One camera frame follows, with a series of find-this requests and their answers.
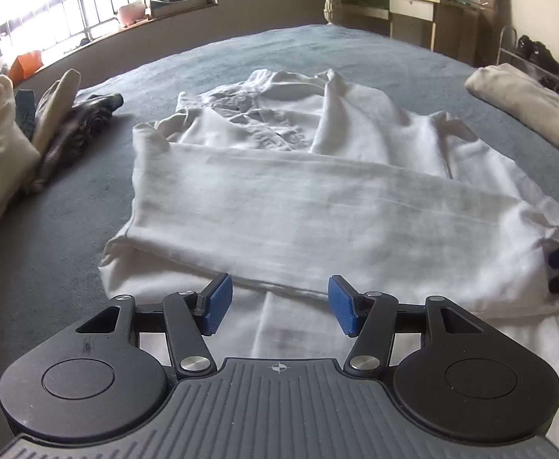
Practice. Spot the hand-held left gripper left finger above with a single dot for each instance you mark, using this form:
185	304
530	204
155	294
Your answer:
218	303

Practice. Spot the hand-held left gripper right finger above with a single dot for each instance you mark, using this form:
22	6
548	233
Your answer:
344	303

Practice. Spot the white printed sweatshirt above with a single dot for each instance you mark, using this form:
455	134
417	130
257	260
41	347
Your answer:
308	201

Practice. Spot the folded beige garment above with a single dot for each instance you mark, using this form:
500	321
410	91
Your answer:
528	100

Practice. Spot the metal rack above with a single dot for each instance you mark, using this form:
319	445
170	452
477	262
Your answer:
506	48

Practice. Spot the khaki garment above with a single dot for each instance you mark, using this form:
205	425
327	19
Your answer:
54	110

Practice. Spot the grey bed blanket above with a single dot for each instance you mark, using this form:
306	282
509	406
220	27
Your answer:
308	43

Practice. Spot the blue jeans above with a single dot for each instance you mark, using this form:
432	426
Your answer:
26	112

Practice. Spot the cream wooden desk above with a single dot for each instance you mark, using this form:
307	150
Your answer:
413	14

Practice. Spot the wooden window sill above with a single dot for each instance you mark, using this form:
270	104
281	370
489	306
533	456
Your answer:
116	33

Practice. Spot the carved bedpost finial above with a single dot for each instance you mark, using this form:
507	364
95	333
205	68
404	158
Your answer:
334	8

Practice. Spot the cardboard box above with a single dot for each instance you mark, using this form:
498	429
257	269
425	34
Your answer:
183	7

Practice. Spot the pink bowl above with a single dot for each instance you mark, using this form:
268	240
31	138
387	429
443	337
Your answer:
132	14

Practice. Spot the orange bag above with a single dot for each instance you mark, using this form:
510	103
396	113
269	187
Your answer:
27	66

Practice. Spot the window with metal grille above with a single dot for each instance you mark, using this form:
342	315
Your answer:
69	5

